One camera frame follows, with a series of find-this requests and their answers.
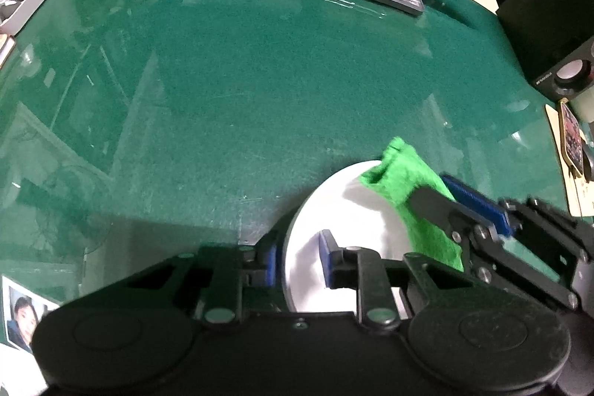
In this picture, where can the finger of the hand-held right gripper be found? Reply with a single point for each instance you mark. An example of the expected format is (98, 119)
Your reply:
(478, 206)
(431, 206)

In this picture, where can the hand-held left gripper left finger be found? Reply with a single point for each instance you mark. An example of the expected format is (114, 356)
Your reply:
(268, 259)

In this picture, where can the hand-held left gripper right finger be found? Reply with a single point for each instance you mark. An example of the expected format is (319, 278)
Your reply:
(328, 259)

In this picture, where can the green cleaning cloth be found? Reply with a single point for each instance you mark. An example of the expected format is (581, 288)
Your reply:
(403, 173)

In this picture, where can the white round plate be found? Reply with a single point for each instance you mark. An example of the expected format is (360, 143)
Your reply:
(357, 215)

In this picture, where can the wooden picture card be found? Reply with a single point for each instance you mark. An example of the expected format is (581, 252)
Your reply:
(573, 141)

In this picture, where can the black speaker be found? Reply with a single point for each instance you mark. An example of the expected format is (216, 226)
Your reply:
(533, 29)

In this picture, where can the printed photo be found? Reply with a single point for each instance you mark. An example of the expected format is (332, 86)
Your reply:
(25, 317)

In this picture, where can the stack of books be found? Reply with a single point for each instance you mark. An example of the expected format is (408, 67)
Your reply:
(5, 50)

